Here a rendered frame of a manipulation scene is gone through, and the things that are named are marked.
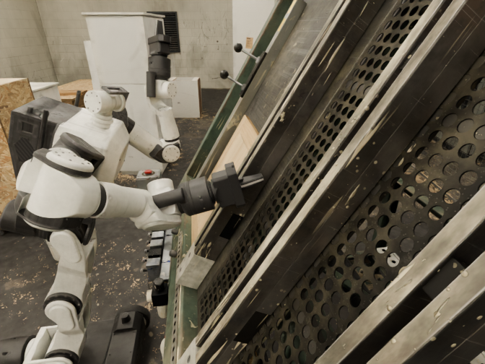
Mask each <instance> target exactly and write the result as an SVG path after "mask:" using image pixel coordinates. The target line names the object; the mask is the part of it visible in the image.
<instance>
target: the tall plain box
mask: <svg viewBox="0 0 485 364"><path fill-rule="evenodd" d="M81 14H83V15H86V16H85V17H86V21H87V27H88V31H89V37H90V41H91V45H92V51H93V55H94V58H95V65H96V69H97V75H98V79H99V82H100V89H101V91H104V90H103V89H102V88H101V87H102V86H114V87H122V88H123V89H125V90H127V91H128V92H129V95H128V98H127V100H126V106H125V108H126V110H127V113H128V117H129V118H131V119H132V120H133V121H135V122H136V123H137V124H138V125H140V126H141V127H142V128H143V129H145V130H147V131H148V132H149V133H150V134H152V135H153V136H155V137H156V138H158V139H160V138H162V137H163V136H162V132H161V125H160V120H159V117H158V115H156V114H155V113H154V112H152V111H151V110H150V109H149V105H148V102H147V98H146V95H145V92H144V87H145V84H146V83H147V74H146V72H147V71H148V57H151V55H149V45H148V38H150V37H152V36H154V32H155V24H156V21H157V20H160V21H162V26H163V33H164V35H165V28H164V21H163V19H162V17H165V15H159V14H150V13H146V12H81ZM160 99H161V101H162V102H163V103H164V104H165V105H166V106H169V107H172V99H166V98H160ZM167 164H168V163H161V162H158V161H156V160H153V159H151V158H149V157H147V156H146V155H145V154H143V153H142V152H140V151H138V150H137V149H135V148H134V147H132V146H131V145H130V144H129V145H128V149H127V153H126V158H125V162H123V166H122V168H121V170H120V171H121V172H122V175H137V174H138V172H139V170H148V169H161V172H162V174H163V172H164V170H165V168H166V167H167Z"/></svg>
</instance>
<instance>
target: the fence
mask: <svg viewBox="0 0 485 364"><path fill-rule="evenodd" d="M294 1H296V2H295V3H294V5H293V7H292V9H291V11H290V12H289V13H288V14H287V13H286V15H285V16H284V19H285V21H284V24H283V25H282V26H281V29H280V31H278V30H277V31H276V33H275V35H274V37H273V38H272V40H271V42H270V44H269V45H268V48H267V49H266V52H267V54H266V57H265V59H264V60H263V62H262V64H261V66H260V67H259V69H258V71H257V73H256V75H255V76H254V78H253V81H252V82H251V83H250V86H249V88H248V89H247V91H246V93H245V94H244V96H243V98H241V97H240V99H239V100H238V102H237V104H236V106H235V108H234V109H233V111H232V113H231V115H230V117H229V118H228V120H227V122H226V124H225V125H224V128H223V129H222V131H221V133H220V135H219V137H218V138H217V140H216V142H215V144H214V146H213V147H212V149H211V152H210V153H209V155H208V157H207V158H206V160H205V162H204V164H203V166H202V167H201V169H200V171H199V173H198V175H197V176H196V178H200V177H203V176H206V178H207V179H208V177H209V175H210V174H211V172H212V170H213V168H214V166H215V165H216V163H217V161H218V159H219V158H220V156H221V154H222V153H223V151H224V148H225V147H226V146H227V143H228V141H229V140H230V138H231V136H232V135H233V133H234V131H235V129H236V128H237V126H238V124H239V122H240V120H241V119H242V117H243V115H244V114H245V112H246V110H247V109H248V106H249V105H250V103H251V101H252V99H253V98H254V96H255V94H256V93H257V91H258V88H259V87H260V86H261V83H262V82H263V80H264V78H265V77H266V75H267V73H268V71H269V69H270V68H271V66H272V64H273V62H274V61H275V59H276V57H277V56H278V54H279V52H280V50H281V48H282V46H283V45H284V43H285V41H286V39H287V38H288V36H289V34H290V32H291V31H292V29H293V27H294V25H295V24H296V22H297V20H298V18H299V17H300V15H301V13H302V11H303V9H304V8H305V6H306V4H307V3H306V2H304V1H303V0H294ZM294 1H293V2H294ZM293 2H292V3H293ZM291 5H292V4H291ZM290 7H291V6H290ZM289 9H290V8H289ZM289 9H288V11H289ZM288 11H287V12H288ZM284 19H283V20H284ZM283 20H282V22H283ZM282 22H281V23H282ZM280 25H281V24H280ZM279 27H280V26H279ZM278 29H279V28H278Z"/></svg>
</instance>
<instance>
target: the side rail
mask: <svg viewBox="0 0 485 364"><path fill-rule="evenodd" d="M293 1H294V0H277V1H276V3H275V5H274V8H273V9H272V11H271V13H270V15H269V16H268V19H267V20H266V23H265V24H264V26H263V28H262V30H261V32H260V34H259V35H258V37H257V39H256V41H255V43H254V45H253V47H252V48H251V50H250V54H252V55H253V56H255V57H256V58H258V57H259V56H260V55H261V54H262V52H263V51H265V52H266V49H267V48H268V45H269V44H270V42H271V40H272V38H273V37H274V35H275V33H276V31H277V30H278V28H279V26H280V24H281V22H282V20H283V18H284V16H285V15H286V13H287V11H288V9H289V8H290V6H291V4H292V2H293ZM255 61H256V60H255V59H254V58H251V57H250V56H247V58H246V60H245V62H244V64H243V65H242V67H241V69H240V71H239V73H238V75H237V77H236V79H235V80H236V81H237V82H239V83H240V84H242V85H243V84H245V83H246V81H247V79H248V77H249V76H250V73H251V72H252V70H253V68H254V66H255V64H256V62H255ZM240 92H241V86H239V85H238V84H236V83H234V82H233V84H232V86H231V88H230V90H229V92H228V93H227V96H226V98H225V99H224V101H223V103H222V105H221V107H220V109H219V111H218V112H217V114H216V116H215V118H214V120H213V122H212V123H211V126H210V127H209V130H208V131H207V133H206V135H205V137H204V139H203V141H202V143H201V145H200V146H199V148H198V150H197V152H196V154H195V156H194V157H193V159H192V161H191V164H190V165H189V167H188V169H187V173H186V175H187V176H191V177H193V178H196V176H197V175H198V173H199V171H200V169H201V167H202V166H203V164H204V162H205V160H206V158H207V157H208V155H209V153H210V152H211V149H212V147H213V146H214V144H215V142H216V140H217V138H218V137H219V135H220V133H221V131H222V129H223V128H224V125H225V124H226V122H227V120H228V118H229V117H230V115H231V113H232V111H233V109H234V108H235V106H236V104H237V102H238V100H239V99H240V96H239V94H240Z"/></svg>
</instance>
